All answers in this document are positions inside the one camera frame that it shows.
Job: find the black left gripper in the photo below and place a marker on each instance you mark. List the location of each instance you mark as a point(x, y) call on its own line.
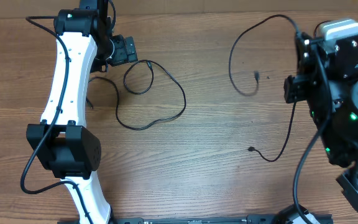
point(122, 55)

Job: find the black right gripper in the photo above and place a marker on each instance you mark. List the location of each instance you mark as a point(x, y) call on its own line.
point(298, 88)

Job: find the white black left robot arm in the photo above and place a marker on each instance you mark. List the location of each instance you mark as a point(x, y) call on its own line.
point(61, 141)

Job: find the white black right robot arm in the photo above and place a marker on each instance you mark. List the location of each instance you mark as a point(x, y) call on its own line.
point(327, 79)

